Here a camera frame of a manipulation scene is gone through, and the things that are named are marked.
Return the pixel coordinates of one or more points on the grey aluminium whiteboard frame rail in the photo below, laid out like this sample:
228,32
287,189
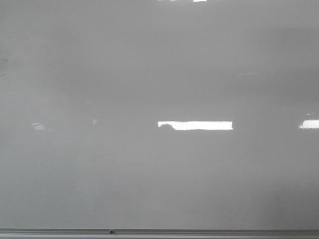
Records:
155,234

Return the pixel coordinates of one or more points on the white whiteboard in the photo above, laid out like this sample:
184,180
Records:
159,114

